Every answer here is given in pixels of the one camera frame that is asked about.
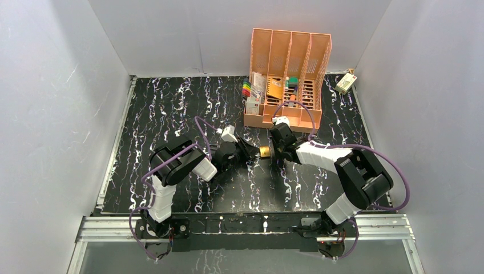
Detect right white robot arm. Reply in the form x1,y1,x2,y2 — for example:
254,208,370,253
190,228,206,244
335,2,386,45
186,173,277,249
269,123,394,236

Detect brass padlock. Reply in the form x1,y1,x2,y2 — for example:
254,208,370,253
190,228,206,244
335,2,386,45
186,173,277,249
259,146,271,159

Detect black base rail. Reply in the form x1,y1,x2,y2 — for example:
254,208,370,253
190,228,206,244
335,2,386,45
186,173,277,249
174,211,323,252

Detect orange booklet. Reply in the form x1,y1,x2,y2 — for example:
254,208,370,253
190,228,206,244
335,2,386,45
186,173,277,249
267,77,283,100

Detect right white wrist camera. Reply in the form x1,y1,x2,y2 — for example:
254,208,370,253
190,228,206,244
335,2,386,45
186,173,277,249
272,116,290,127

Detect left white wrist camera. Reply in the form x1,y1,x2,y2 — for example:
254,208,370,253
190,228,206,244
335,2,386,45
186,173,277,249
216,125,238,143

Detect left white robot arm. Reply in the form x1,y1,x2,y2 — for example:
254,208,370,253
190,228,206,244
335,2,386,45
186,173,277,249
137,136,260,238

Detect white card boxes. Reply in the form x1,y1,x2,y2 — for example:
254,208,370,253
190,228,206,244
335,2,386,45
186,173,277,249
245,72,267,115

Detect purple cable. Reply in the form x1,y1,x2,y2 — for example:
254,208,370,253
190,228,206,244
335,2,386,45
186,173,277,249
128,116,224,261
272,100,411,261

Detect orange plastic file organizer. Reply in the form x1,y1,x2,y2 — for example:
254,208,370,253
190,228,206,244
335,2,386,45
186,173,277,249
243,28,332,133

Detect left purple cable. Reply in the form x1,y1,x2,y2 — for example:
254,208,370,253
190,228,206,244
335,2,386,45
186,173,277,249
128,116,224,261

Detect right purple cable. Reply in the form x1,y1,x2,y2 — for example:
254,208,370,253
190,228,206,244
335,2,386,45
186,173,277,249
272,100,411,261

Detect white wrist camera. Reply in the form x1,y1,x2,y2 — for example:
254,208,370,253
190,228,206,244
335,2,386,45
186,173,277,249
272,116,290,127
216,125,238,143

